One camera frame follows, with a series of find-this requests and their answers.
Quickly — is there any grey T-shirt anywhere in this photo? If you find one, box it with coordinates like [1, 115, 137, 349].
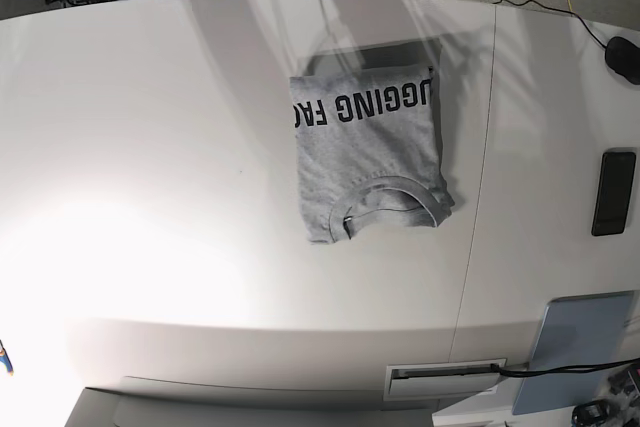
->
[289, 64, 455, 244]

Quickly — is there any black smartphone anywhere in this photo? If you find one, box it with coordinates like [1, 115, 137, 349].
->
[591, 150, 636, 237]

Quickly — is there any blue-grey tablet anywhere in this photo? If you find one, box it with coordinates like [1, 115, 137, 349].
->
[512, 291, 635, 416]

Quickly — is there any black computer mouse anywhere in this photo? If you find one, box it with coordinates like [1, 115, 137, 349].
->
[605, 36, 640, 86]

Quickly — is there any black power cable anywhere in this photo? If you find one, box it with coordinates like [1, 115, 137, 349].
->
[492, 357, 640, 379]

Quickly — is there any blue orange tool handle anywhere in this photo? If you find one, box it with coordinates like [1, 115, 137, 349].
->
[0, 342, 14, 375]

